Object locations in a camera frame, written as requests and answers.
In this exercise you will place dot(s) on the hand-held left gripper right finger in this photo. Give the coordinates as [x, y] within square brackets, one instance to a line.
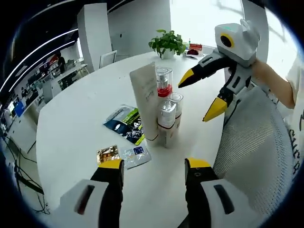
[206, 202]

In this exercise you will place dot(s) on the gold foil skincare sachet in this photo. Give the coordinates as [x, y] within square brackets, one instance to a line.
[107, 154]

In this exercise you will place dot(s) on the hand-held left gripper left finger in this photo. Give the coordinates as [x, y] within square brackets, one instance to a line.
[95, 202]

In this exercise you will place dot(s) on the white framed office chair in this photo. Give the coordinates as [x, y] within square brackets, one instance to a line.
[108, 59]

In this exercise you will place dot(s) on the potted green plant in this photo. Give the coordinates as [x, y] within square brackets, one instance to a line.
[167, 44]

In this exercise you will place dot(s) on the large white skincare tube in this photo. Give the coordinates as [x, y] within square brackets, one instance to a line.
[145, 102]

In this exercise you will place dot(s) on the white red-collared skincare pump bottle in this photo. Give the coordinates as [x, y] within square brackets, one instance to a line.
[164, 91]

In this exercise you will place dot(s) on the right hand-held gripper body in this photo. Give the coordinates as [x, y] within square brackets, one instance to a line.
[242, 45]

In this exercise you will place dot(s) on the grey mesh office chair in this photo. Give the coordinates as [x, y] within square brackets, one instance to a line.
[251, 154]

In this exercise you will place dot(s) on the blue box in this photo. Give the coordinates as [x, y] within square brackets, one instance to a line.
[19, 108]

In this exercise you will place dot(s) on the green black skincare sachet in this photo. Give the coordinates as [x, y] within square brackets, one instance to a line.
[126, 123]

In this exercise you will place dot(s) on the person's printed white shirt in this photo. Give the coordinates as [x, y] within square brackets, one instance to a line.
[297, 118]

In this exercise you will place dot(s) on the small slim white tube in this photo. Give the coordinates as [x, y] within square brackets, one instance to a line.
[179, 111]

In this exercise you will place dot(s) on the red box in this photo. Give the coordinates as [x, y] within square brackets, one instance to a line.
[196, 47]

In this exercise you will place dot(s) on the small white skincare bottle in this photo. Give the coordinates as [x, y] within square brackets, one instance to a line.
[166, 126]

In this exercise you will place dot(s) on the silver blue skincare sachet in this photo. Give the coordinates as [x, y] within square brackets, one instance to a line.
[135, 156]

